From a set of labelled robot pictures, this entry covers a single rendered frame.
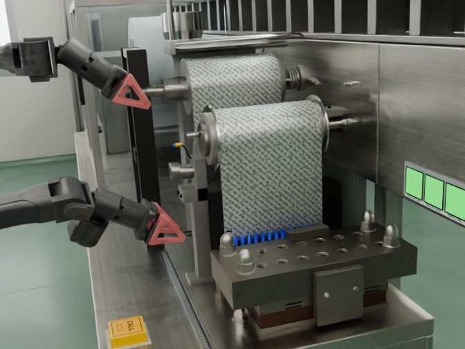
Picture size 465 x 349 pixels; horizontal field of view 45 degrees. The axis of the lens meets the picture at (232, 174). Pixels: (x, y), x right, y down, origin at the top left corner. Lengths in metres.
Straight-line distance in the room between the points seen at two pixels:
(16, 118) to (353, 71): 5.75
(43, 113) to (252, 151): 5.64
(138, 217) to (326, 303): 0.42
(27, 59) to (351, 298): 0.79
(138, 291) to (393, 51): 0.77
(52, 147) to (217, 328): 5.77
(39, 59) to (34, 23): 5.51
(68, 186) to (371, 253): 0.62
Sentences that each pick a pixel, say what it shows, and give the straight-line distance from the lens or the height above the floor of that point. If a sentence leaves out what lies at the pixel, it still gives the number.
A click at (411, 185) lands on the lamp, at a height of 1.18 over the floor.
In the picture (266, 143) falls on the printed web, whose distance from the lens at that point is 1.21.
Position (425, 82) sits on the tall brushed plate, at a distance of 1.06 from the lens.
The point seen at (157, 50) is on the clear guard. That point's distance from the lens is 2.17.
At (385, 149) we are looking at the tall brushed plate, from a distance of 1.19.
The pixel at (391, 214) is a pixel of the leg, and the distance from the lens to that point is 1.57.
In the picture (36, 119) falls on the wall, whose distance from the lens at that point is 6.76.
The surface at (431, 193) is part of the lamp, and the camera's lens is 1.07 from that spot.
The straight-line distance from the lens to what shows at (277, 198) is 1.25.
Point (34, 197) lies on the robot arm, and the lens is 1.11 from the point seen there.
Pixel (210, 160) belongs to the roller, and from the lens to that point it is 1.21.
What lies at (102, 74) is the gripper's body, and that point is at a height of 1.41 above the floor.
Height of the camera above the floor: 1.51
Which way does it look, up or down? 16 degrees down
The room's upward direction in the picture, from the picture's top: 3 degrees counter-clockwise
